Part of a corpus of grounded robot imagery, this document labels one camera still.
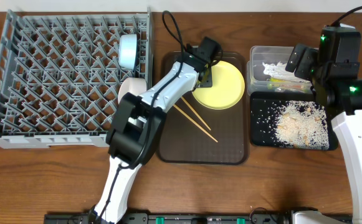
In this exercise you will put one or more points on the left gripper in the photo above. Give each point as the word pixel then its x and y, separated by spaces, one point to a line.
pixel 206 78

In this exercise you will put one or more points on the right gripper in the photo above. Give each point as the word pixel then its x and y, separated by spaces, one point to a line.
pixel 308 55

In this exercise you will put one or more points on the yellow round plate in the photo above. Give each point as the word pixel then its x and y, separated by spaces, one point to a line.
pixel 227 89

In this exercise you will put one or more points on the white tissue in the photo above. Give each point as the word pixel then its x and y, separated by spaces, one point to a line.
pixel 277 71

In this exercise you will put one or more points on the wooden chopstick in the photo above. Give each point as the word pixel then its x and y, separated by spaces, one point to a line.
pixel 195 112
pixel 195 123

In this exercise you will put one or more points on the green orange snack wrapper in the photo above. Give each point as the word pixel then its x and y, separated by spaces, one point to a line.
pixel 283 86

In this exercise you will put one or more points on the white round bowl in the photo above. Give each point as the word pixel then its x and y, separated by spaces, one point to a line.
pixel 135 86

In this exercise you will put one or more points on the light blue bowl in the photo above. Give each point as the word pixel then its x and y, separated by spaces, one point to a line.
pixel 127 51

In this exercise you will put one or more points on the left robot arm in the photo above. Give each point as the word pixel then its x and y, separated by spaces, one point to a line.
pixel 138 124

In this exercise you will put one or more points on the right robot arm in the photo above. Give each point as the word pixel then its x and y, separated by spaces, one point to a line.
pixel 333 69

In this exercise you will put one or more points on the black waste tray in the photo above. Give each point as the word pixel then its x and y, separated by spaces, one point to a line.
pixel 261 124

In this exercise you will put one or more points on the clear plastic bin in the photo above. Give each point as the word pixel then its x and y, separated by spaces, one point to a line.
pixel 256 79

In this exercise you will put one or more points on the brown serving tray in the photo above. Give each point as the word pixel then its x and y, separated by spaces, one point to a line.
pixel 227 141

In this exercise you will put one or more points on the spilled rice pile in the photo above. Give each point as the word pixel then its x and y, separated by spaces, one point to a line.
pixel 302 124

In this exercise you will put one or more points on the grey plastic dish rack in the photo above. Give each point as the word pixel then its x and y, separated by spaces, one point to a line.
pixel 60 76

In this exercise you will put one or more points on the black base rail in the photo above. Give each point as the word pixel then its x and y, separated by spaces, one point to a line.
pixel 143 218

